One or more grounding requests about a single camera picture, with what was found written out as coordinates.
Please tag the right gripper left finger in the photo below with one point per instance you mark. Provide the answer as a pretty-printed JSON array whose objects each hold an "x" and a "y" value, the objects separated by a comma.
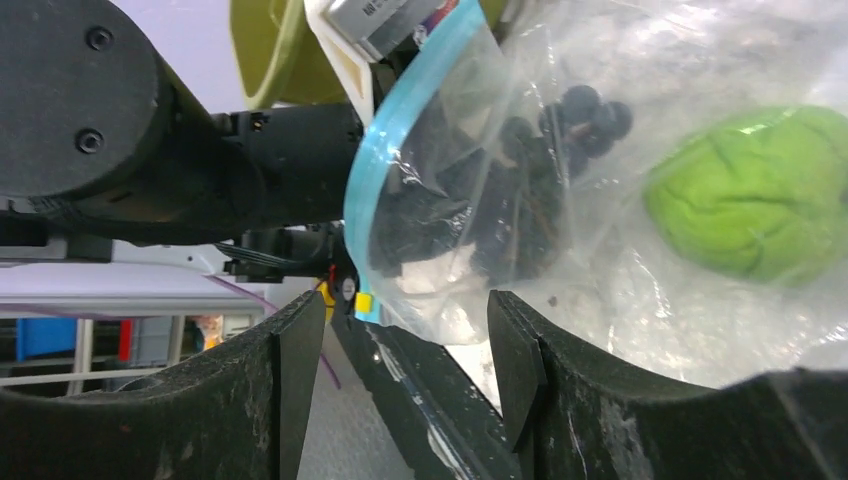
[{"x": 237, "y": 411}]

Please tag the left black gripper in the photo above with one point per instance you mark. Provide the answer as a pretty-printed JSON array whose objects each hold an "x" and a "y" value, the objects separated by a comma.
[{"x": 324, "y": 199}]

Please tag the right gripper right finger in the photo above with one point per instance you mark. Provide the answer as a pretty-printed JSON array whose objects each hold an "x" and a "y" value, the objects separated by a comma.
[{"x": 574, "y": 411}]

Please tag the dark fake grape bunch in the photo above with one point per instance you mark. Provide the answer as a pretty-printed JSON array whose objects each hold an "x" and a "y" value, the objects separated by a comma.
[{"x": 519, "y": 228}]

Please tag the clear zip top bag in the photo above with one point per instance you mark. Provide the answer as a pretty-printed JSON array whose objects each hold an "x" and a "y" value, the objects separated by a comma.
[{"x": 682, "y": 66}]

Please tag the green fake lime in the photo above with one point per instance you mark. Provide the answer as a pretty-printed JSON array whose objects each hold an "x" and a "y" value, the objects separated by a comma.
[{"x": 760, "y": 196}]

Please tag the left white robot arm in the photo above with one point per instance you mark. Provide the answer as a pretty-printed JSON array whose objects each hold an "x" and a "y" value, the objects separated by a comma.
[{"x": 380, "y": 135}]

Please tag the olive green plastic bin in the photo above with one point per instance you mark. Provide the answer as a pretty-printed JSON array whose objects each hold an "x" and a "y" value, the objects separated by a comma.
[{"x": 281, "y": 63}]

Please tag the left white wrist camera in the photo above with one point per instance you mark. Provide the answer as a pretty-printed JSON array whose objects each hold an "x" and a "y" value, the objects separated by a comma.
[{"x": 355, "y": 34}]

